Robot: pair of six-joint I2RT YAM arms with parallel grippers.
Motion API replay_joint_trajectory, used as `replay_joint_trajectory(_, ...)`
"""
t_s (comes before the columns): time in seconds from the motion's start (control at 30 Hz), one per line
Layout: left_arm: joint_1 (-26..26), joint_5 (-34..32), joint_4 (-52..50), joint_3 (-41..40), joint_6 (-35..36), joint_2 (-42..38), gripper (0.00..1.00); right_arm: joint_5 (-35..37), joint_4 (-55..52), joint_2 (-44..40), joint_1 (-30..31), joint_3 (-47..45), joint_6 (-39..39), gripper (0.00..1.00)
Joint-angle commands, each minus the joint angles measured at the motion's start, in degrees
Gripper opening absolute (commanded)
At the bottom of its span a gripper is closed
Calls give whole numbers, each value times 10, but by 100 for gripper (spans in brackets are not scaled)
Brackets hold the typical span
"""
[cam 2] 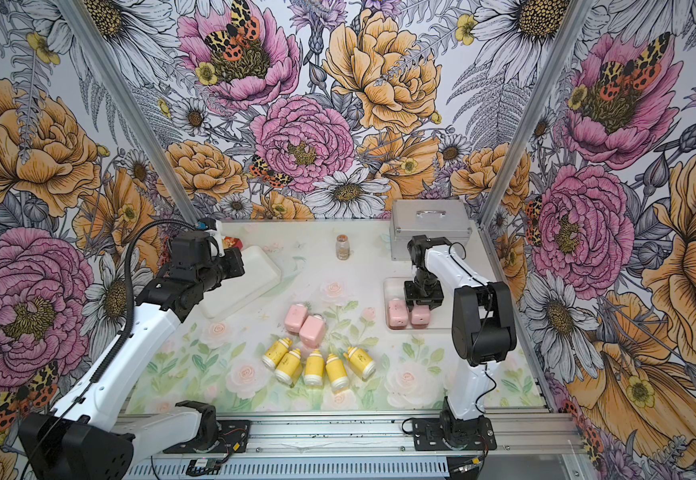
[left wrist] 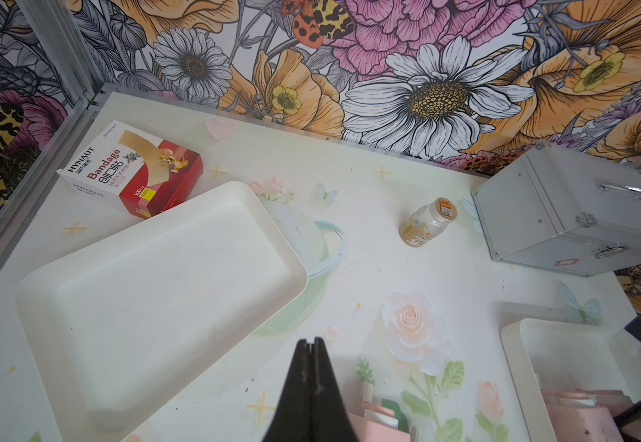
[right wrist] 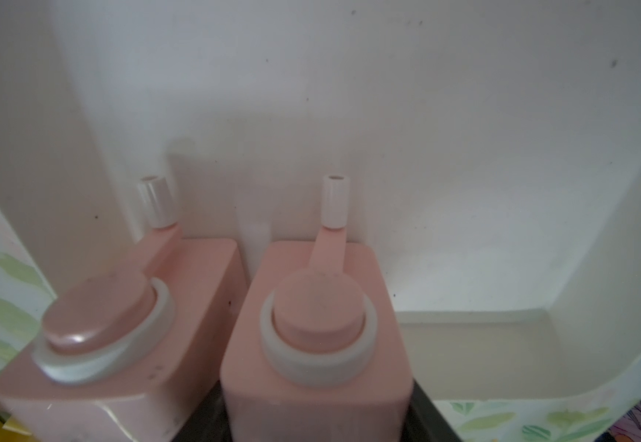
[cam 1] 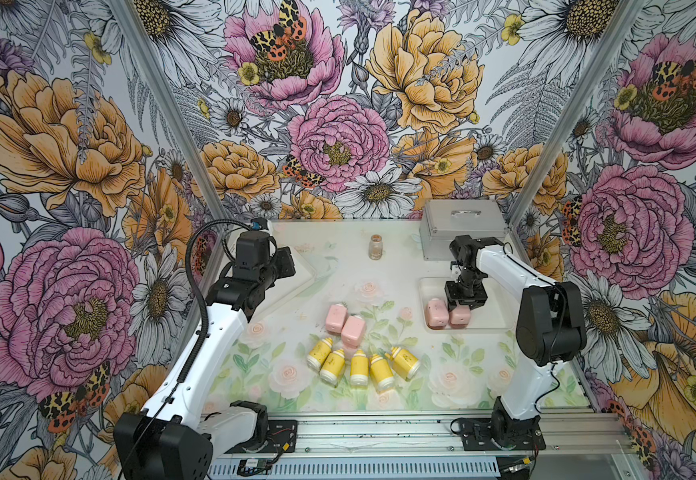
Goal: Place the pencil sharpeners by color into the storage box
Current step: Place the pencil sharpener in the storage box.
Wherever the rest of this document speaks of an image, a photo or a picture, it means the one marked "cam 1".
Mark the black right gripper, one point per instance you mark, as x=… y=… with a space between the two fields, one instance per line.
x=453 y=294

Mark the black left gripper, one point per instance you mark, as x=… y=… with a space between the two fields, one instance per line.
x=284 y=256

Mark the pink pencil sharpener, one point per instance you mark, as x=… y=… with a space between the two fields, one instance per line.
x=336 y=318
x=460 y=317
x=353 y=332
x=437 y=314

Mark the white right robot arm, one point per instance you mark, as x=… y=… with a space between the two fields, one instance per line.
x=550 y=329

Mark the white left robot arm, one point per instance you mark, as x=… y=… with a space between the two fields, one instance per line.
x=171 y=437

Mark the white right storage tray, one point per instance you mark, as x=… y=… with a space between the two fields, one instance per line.
x=498 y=315

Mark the silver aluminium first aid case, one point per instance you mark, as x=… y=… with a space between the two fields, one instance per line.
x=444 y=220

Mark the small clear glass bottle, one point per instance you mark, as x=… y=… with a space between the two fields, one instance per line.
x=376 y=247

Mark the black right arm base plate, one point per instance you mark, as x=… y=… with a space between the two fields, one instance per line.
x=482 y=434

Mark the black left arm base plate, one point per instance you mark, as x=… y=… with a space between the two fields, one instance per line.
x=281 y=436

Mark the aluminium front rail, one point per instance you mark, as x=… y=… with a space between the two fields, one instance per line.
x=385 y=433

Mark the white vented cable duct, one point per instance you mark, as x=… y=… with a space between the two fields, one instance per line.
x=479 y=467

